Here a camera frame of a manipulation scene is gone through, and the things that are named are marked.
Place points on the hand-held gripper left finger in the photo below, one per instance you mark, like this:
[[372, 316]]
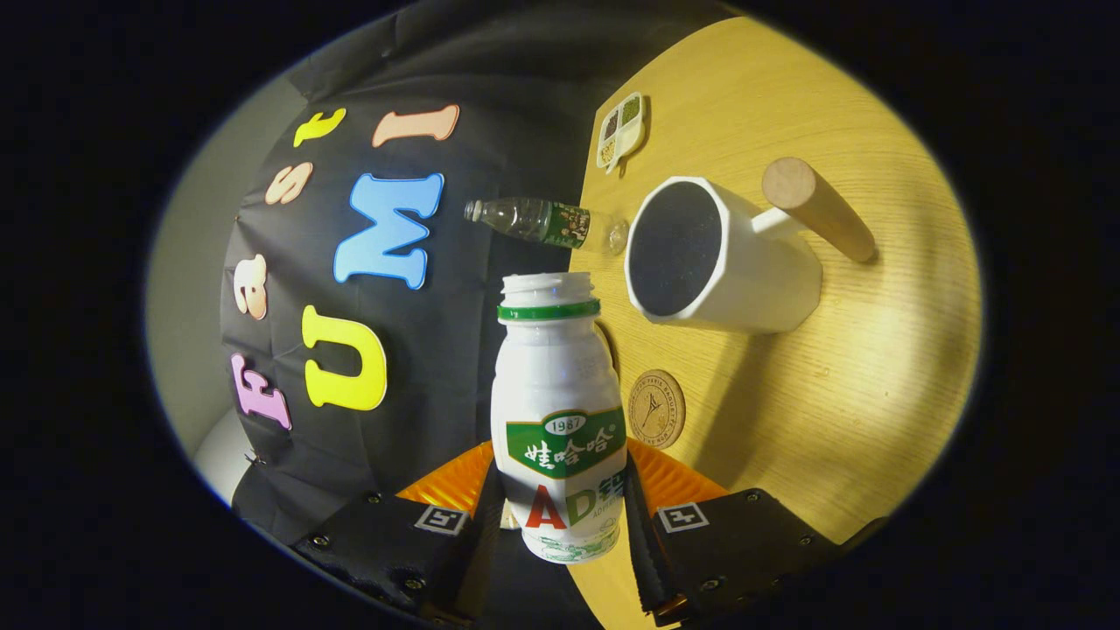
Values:
[[385, 542]]

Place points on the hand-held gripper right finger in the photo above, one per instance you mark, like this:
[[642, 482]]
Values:
[[752, 542]]

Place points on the round cork coaster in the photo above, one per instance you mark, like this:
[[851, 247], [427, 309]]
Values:
[[656, 409]]

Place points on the white juice bottle green label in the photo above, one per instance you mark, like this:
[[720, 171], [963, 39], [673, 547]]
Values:
[[556, 376]]

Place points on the clear plastic water bottle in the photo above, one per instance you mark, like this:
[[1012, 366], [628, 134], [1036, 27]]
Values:
[[542, 221]]

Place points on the wooden table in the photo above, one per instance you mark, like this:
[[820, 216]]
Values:
[[857, 394]]

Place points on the white divided grain dish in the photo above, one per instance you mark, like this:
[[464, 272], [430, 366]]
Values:
[[621, 131]]

